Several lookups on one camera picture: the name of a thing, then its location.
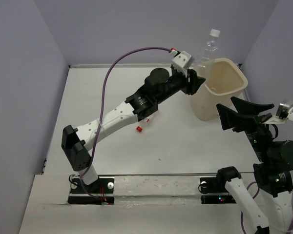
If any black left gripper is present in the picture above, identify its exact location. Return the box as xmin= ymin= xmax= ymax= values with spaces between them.
xmin=154 ymin=69 xmax=205 ymax=105

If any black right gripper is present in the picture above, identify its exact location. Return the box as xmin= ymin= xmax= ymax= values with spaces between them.
xmin=217 ymin=94 xmax=274 ymax=160

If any clear white-cap bottle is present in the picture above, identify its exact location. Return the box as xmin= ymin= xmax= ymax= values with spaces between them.
xmin=193 ymin=29 xmax=220 ymax=79

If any red-cap labelled bottle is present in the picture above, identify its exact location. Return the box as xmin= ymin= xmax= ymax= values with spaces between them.
xmin=136 ymin=116 xmax=154 ymax=133

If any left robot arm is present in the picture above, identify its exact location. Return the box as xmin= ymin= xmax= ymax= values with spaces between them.
xmin=61 ymin=68 xmax=205 ymax=195

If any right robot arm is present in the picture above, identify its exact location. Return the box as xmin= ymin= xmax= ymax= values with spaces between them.
xmin=215 ymin=97 xmax=293 ymax=234

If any cream plastic bin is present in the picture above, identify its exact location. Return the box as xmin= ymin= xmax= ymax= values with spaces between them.
xmin=190 ymin=58 xmax=248 ymax=121

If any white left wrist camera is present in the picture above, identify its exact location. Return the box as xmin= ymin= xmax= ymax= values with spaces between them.
xmin=169 ymin=48 xmax=194 ymax=76

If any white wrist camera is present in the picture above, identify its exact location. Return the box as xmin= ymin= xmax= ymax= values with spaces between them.
xmin=169 ymin=48 xmax=194 ymax=76
xmin=271 ymin=100 xmax=293 ymax=124

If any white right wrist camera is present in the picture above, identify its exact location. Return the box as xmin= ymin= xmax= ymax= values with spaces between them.
xmin=271 ymin=100 xmax=293 ymax=124

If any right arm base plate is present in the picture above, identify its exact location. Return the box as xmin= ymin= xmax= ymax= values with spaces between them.
xmin=198 ymin=176 xmax=236 ymax=205

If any white table edge rail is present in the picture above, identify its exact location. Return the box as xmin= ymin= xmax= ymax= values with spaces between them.
xmin=68 ymin=63 xmax=171 ymax=69

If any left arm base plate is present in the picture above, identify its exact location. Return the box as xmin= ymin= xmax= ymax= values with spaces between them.
xmin=67 ymin=174 xmax=115 ymax=205

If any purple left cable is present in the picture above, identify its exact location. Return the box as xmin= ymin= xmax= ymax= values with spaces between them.
xmin=79 ymin=46 xmax=173 ymax=199

